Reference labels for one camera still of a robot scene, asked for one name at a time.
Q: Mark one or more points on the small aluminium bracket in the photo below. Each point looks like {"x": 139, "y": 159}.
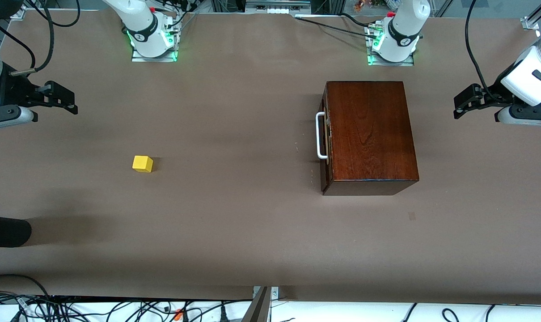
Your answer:
{"x": 275, "y": 293}

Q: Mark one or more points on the grey metal strut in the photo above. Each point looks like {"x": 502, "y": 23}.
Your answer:
{"x": 258, "y": 308}

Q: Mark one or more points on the aluminium frame profile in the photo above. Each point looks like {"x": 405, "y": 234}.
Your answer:
{"x": 530, "y": 22}
{"x": 20, "y": 13}

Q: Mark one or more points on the aluminium arm base plate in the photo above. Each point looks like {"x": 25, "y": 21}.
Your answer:
{"x": 138, "y": 58}
{"x": 407, "y": 64}

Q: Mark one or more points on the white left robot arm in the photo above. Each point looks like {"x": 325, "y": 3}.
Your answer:
{"x": 402, "y": 27}

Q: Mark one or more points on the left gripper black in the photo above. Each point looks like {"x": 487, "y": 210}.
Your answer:
{"x": 490, "y": 100}

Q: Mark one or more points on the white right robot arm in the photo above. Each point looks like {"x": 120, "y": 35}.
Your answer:
{"x": 141, "y": 27}

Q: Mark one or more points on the yellow wooden block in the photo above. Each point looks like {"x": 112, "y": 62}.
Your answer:
{"x": 142, "y": 164}

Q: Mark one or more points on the black ribbed cylinder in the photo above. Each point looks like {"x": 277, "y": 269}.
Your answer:
{"x": 4, "y": 231}

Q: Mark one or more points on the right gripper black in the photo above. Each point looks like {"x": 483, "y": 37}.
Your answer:
{"x": 12, "y": 91}

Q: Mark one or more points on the dark wooden drawer box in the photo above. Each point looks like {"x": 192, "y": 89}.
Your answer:
{"x": 371, "y": 134}

